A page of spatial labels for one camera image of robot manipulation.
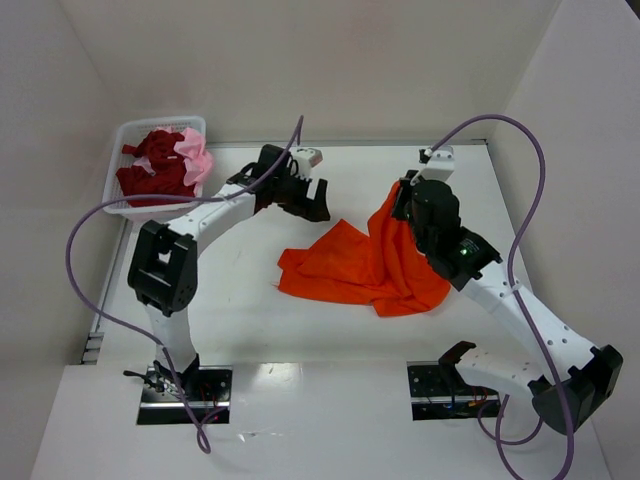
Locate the orange t shirt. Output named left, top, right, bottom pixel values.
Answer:
left=278, top=182, right=450, bottom=317

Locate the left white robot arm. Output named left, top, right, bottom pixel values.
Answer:
left=127, top=144, right=330, bottom=391

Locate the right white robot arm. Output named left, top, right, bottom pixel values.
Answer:
left=392, top=170, right=623, bottom=435

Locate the pink t shirt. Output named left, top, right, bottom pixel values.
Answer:
left=153, top=127, right=214, bottom=190

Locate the dark red t shirt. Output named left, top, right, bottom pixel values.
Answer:
left=116, top=130, right=195, bottom=198

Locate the white plastic basket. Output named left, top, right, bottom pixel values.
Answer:
left=101, top=115, right=207, bottom=217

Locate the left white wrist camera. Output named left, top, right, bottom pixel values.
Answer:
left=290, top=147, right=323, bottom=179

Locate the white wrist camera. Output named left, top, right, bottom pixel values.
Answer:
left=417, top=145, right=455, bottom=182
left=290, top=147, right=323, bottom=179

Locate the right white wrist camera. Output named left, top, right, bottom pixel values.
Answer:
left=417, top=145, right=455, bottom=182

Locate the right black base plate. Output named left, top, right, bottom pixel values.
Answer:
left=407, top=362, right=501, bottom=421

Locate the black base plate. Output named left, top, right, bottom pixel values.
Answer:
left=127, top=366, right=233, bottom=426
left=407, top=362, right=501, bottom=421

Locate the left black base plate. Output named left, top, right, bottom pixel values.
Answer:
left=127, top=366, right=233, bottom=426

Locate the grey metal bracket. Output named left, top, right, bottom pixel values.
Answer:
left=80, top=332, right=104, bottom=365

